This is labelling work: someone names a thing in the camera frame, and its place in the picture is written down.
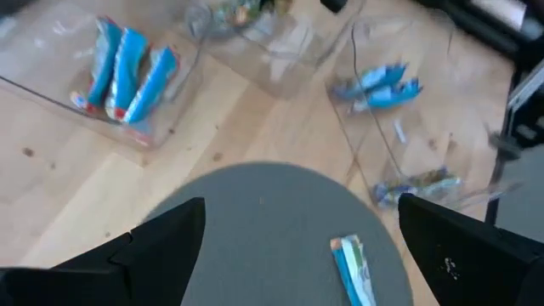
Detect clear plastic bin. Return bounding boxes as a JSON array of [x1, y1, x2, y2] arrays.
[[184, 0, 366, 101], [325, 16, 524, 213], [0, 0, 205, 152]]

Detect blue white granola bar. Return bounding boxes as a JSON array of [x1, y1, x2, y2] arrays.
[[350, 77, 422, 114]]

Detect dark blue green granola bar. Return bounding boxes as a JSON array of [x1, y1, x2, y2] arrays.
[[372, 167, 462, 207]]

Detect round grey woven placemat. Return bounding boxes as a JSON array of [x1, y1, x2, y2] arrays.
[[142, 161, 416, 306]]

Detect white green granola bar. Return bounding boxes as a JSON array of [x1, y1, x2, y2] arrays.
[[330, 234, 377, 306]]

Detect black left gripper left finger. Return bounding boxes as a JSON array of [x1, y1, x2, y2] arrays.
[[0, 196, 208, 306]]

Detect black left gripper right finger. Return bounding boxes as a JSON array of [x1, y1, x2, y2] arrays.
[[397, 193, 544, 306]]

